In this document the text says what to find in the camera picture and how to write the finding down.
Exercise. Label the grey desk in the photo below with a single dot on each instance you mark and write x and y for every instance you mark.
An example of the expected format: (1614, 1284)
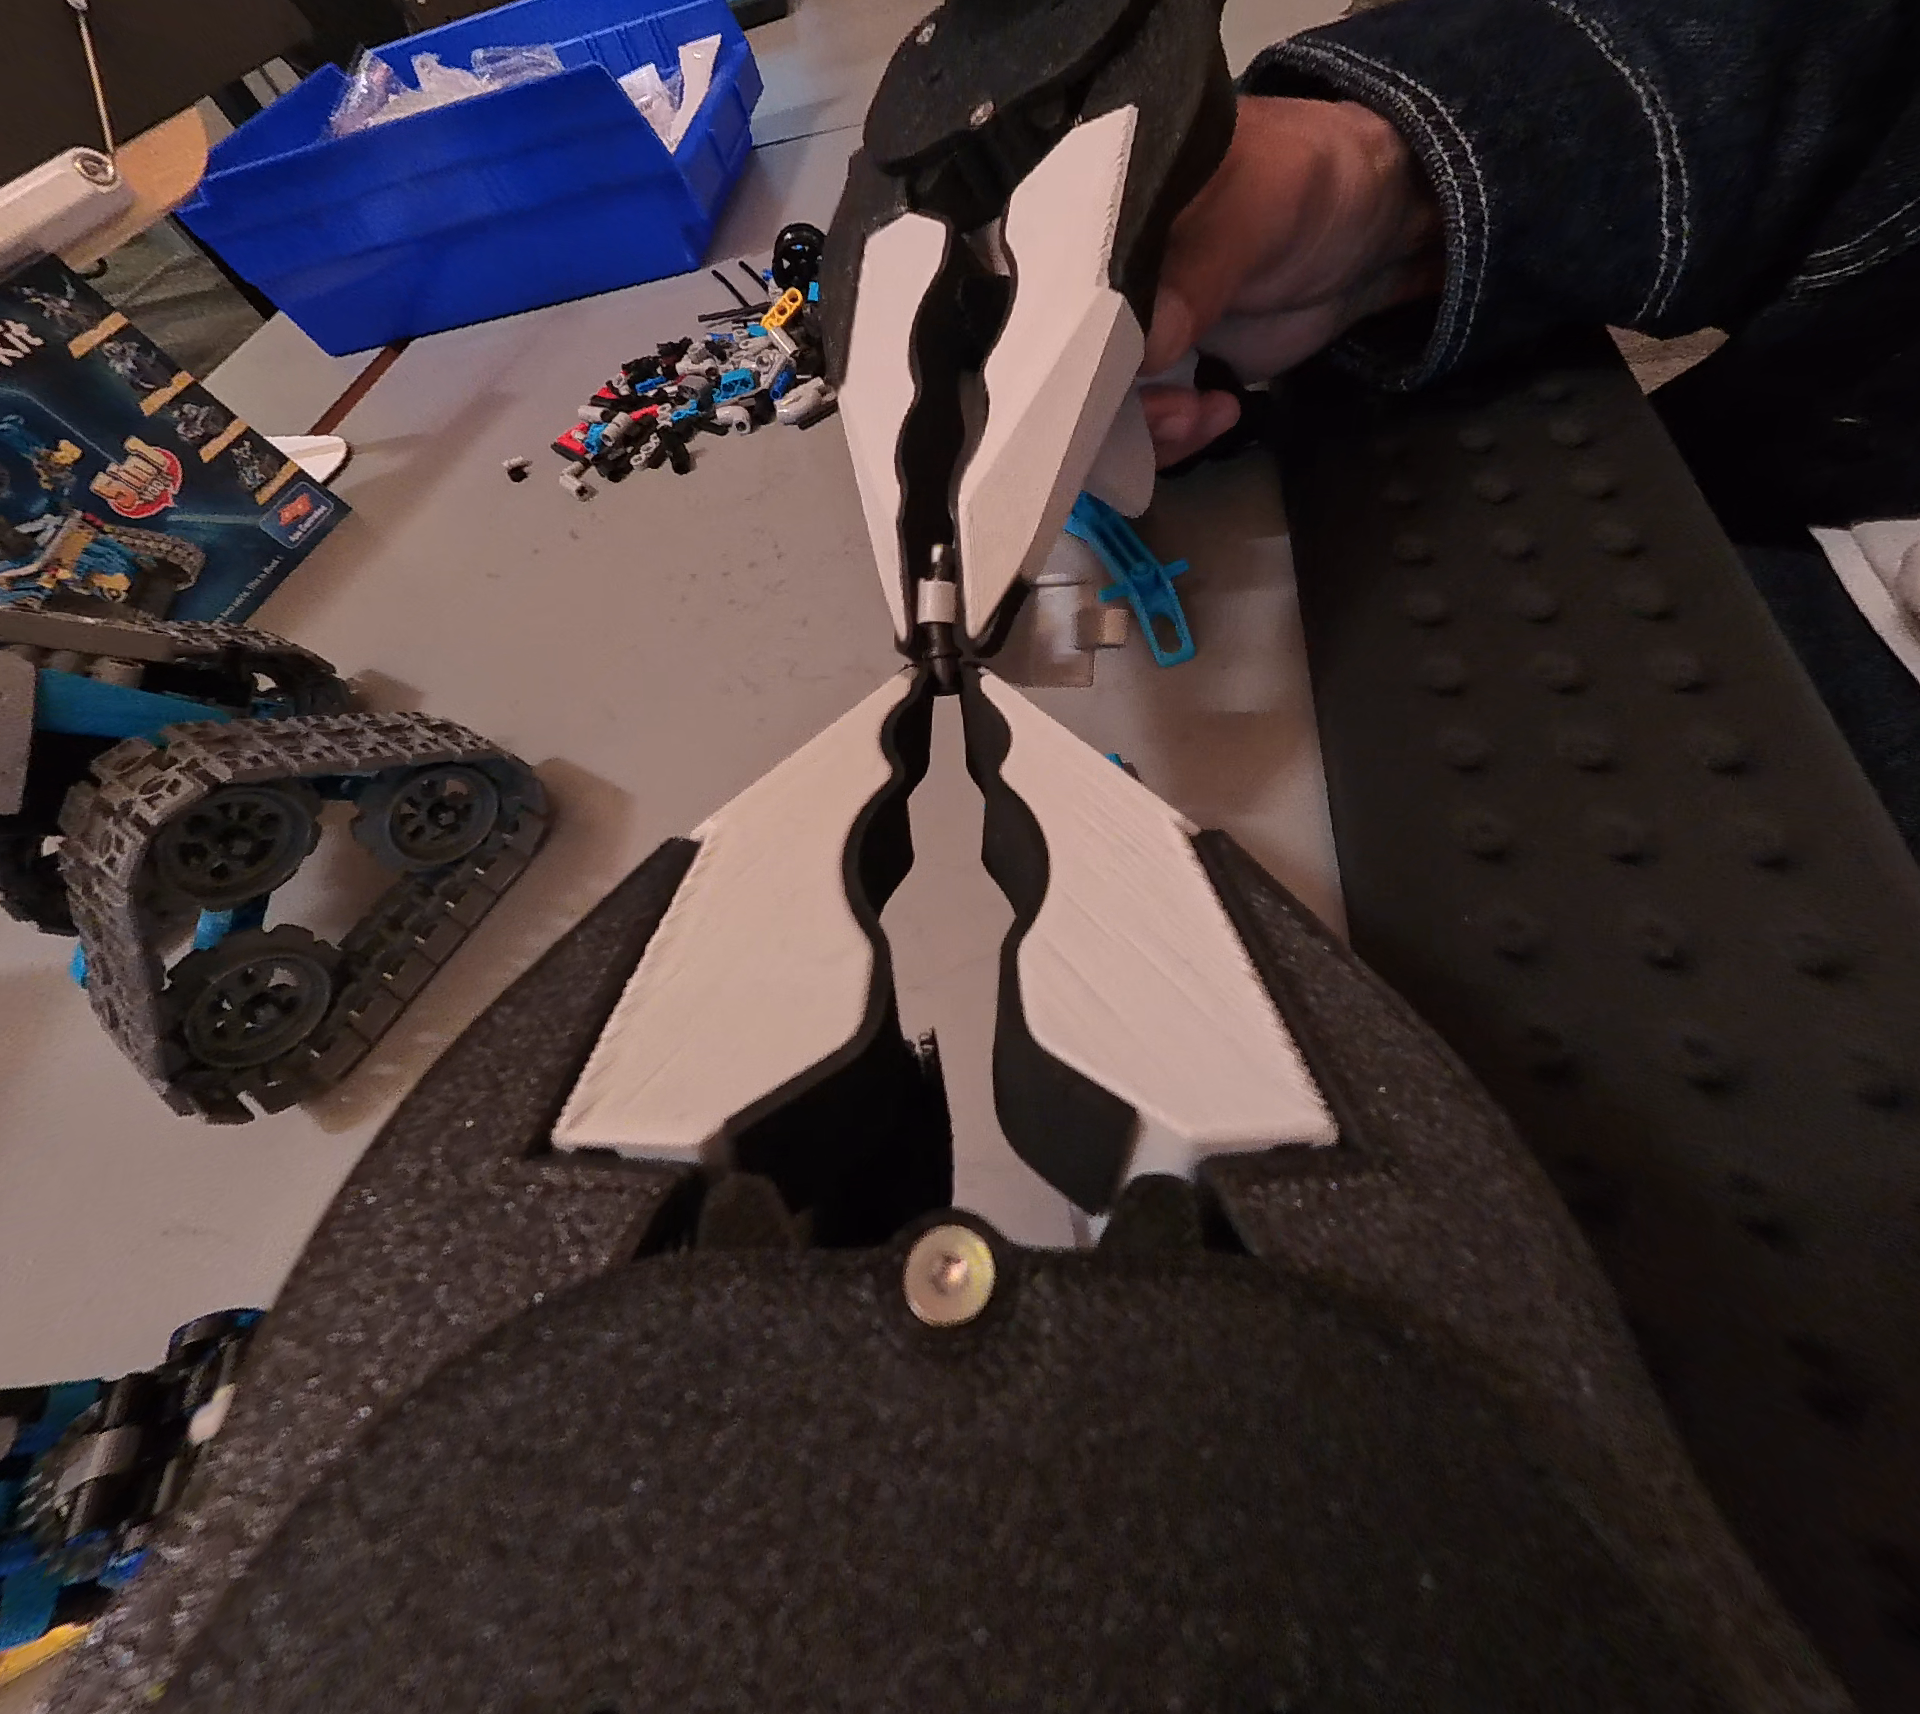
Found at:
(630, 635)

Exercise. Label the white paper sheet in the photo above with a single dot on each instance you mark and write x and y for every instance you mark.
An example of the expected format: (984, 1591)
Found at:
(295, 455)

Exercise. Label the black blue motor assembly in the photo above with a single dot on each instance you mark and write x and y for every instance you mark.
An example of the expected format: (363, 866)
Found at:
(106, 1474)

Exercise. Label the person's white shirt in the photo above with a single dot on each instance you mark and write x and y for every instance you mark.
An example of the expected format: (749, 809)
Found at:
(1876, 590)

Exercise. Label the clear plastic bags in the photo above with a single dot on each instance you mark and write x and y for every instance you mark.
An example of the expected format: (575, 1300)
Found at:
(526, 80)

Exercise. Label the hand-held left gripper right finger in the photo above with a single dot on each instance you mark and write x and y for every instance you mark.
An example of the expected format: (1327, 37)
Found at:
(1171, 981)

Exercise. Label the blue plastic bin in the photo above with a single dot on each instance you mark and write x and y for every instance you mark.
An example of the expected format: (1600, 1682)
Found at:
(481, 154)

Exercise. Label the person's right forearm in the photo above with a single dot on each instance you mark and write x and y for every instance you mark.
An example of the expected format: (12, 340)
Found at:
(1651, 95)

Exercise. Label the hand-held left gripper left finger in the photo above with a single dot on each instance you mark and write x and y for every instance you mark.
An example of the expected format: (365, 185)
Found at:
(720, 981)

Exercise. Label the blue racket-shaped piece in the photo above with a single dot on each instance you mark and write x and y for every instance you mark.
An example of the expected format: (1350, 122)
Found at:
(1127, 575)

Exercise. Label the small robot kit box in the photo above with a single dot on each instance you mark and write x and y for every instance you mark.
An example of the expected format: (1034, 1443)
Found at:
(137, 471)

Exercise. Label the person's right hand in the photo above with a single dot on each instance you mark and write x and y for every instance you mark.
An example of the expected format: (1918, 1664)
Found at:
(1291, 244)

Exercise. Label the blue tracked toy robot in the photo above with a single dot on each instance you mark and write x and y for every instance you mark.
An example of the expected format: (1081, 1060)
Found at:
(271, 844)

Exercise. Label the pile of small building pieces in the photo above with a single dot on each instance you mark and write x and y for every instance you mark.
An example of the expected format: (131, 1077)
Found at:
(690, 381)

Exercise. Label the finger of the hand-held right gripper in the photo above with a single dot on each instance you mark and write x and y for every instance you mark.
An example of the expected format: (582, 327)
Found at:
(895, 425)
(1051, 365)

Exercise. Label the black blue pin piece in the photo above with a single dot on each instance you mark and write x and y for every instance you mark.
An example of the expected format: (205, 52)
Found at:
(940, 635)

